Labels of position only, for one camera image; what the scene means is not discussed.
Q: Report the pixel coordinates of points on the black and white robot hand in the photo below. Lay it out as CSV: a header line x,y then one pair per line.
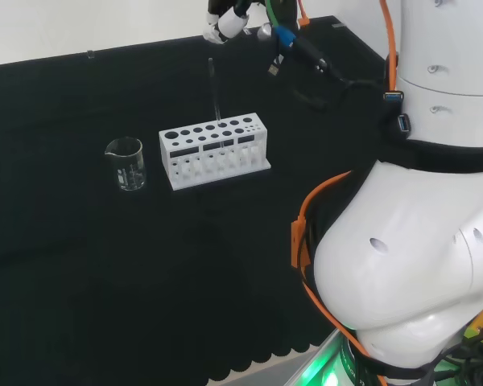
x,y
230,22

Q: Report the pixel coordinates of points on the clear glass rod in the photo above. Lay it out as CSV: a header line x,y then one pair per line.
x,y
214,88

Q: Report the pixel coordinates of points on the white test tube rack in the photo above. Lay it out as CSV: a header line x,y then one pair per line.
x,y
165,157

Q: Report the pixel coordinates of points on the clear tape piece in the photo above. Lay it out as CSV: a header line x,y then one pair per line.
x,y
90,54
338,25

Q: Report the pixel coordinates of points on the blue usb socket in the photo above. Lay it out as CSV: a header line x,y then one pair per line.
x,y
393,96
404,123

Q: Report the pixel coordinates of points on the clear glass beaker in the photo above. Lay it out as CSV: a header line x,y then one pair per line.
x,y
125,177

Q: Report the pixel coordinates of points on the black bench cloth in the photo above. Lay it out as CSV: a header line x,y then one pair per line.
x,y
104,261

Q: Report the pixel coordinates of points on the pale metal board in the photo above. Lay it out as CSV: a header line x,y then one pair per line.
x,y
273,368

